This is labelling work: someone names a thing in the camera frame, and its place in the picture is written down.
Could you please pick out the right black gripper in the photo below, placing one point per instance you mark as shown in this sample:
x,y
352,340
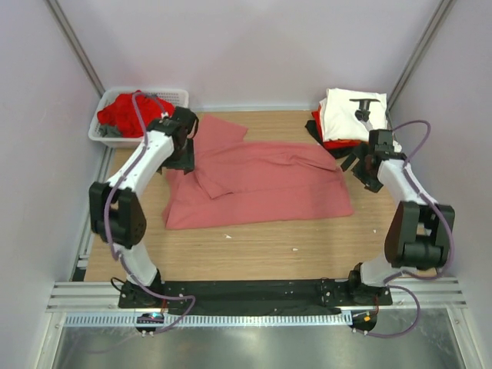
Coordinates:
x,y
371,184

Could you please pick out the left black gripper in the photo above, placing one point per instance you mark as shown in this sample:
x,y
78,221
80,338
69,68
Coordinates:
x,y
185,164

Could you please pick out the pink t shirt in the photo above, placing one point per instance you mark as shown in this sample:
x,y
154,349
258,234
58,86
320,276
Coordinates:
x,y
240,182

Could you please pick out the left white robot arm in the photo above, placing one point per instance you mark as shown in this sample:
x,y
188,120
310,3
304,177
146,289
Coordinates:
x,y
116,214

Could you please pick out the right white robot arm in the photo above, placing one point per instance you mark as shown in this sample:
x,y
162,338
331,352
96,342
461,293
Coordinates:
x,y
420,235

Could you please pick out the red folded t shirt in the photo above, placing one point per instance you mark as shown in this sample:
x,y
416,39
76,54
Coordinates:
x,y
315,133

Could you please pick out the white folded printed t shirt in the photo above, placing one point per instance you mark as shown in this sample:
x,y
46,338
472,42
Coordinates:
x,y
351,115

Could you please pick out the white plastic basket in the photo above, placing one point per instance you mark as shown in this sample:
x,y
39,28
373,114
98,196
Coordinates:
x,y
115,122

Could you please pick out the black folded t shirt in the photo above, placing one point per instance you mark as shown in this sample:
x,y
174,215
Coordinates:
x,y
337,149

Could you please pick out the red crumpled t shirt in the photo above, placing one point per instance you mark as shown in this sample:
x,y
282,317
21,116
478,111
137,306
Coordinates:
x,y
123,113

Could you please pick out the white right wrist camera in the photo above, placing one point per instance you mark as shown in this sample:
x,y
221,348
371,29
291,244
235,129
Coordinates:
x,y
396,147

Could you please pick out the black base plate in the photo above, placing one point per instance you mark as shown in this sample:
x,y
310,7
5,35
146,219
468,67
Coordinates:
x,y
276,298

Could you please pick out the grey cable duct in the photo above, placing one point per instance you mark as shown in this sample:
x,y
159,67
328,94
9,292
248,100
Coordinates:
x,y
141,320

